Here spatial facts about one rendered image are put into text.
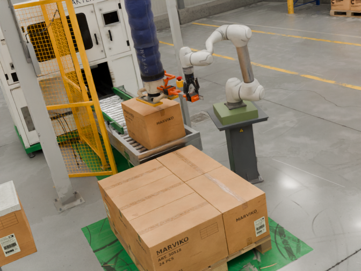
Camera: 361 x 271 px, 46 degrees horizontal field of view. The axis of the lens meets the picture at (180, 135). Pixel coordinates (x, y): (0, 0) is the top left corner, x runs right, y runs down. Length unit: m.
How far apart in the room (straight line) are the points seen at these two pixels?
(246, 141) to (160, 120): 0.88
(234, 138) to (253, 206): 1.10
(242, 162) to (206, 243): 1.38
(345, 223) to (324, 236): 0.24
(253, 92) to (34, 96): 2.12
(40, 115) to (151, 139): 1.14
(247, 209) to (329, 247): 0.76
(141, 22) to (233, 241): 1.98
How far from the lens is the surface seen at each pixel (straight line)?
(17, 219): 3.12
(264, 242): 3.62
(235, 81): 4.14
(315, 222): 3.98
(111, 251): 4.04
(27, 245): 3.22
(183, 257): 3.24
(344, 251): 3.70
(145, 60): 3.92
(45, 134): 4.59
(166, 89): 3.86
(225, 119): 4.08
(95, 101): 4.68
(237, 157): 4.39
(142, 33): 3.86
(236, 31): 3.78
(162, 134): 4.27
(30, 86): 4.45
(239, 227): 3.39
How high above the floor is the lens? 2.39
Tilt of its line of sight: 24 degrees down
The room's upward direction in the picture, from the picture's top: 11 degrees counter-clockwise
